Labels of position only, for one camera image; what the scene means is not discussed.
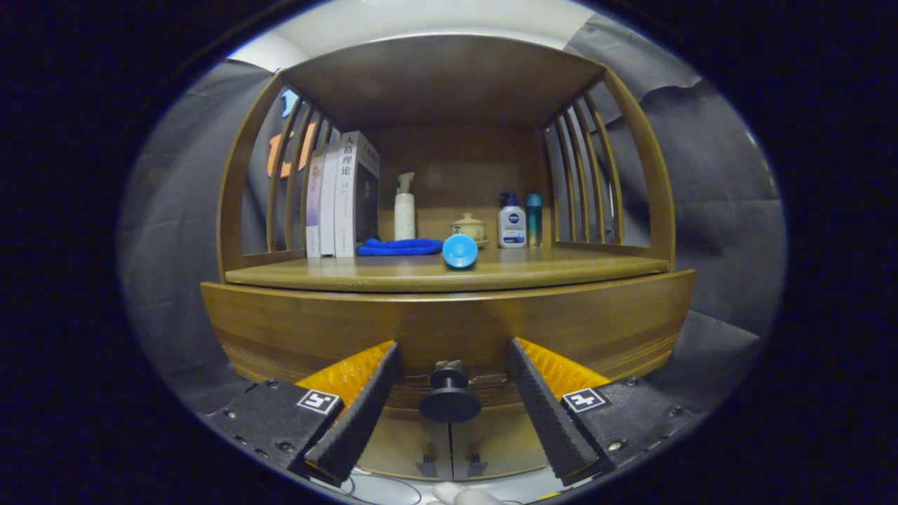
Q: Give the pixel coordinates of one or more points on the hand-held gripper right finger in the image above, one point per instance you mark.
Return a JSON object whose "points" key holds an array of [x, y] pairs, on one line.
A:
{"points": [[547, 414]]}

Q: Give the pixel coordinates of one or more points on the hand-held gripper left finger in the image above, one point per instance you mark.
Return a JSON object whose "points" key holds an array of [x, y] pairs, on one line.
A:
{"points": [[361, 414]]}

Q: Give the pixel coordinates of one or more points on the wooden drawer with black knob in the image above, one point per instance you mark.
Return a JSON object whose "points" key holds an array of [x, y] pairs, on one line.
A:
{"points": [[456, 322]]}

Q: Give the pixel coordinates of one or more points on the blue cosmetic tube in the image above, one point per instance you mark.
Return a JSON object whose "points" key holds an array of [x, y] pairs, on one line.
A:
{"points": [[460, 251]]}

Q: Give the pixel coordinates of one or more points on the wooden cabinet door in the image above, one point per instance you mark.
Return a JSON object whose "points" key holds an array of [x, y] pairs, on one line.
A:
{"points": [[498, 442], [407, 442]]}

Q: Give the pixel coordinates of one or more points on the wooden countertop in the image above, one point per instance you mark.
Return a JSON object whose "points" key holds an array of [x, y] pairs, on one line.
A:
{"points": [[547, 266]]}

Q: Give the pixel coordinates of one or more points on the wooden cabinet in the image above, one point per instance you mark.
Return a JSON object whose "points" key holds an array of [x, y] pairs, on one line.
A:
{"points": [[449, 77]]}

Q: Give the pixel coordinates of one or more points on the blue folded cloth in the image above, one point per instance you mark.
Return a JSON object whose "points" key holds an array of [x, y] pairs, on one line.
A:
{"points": [[400, 247]]}

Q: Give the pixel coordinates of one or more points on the white lotion bottle blue cap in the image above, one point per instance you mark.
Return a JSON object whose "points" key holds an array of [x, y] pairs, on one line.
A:
{"points": [[512, 228]]}

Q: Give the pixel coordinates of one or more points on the teal slim bottle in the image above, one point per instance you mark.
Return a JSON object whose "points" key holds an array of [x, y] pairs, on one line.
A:
{"points": [[534, 221]]}

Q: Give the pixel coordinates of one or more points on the white pump bottle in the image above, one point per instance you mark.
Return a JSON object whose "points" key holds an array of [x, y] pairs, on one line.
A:
{"points": [[405, 217]]}

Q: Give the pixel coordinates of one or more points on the lidded tea cup with saucer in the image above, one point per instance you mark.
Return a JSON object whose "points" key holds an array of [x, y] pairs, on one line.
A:
{"points": [[470, 226]]}

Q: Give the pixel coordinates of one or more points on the grey book with portrait cover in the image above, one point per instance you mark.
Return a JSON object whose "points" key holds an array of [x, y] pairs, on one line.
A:
{"points": [[345, 203]]}

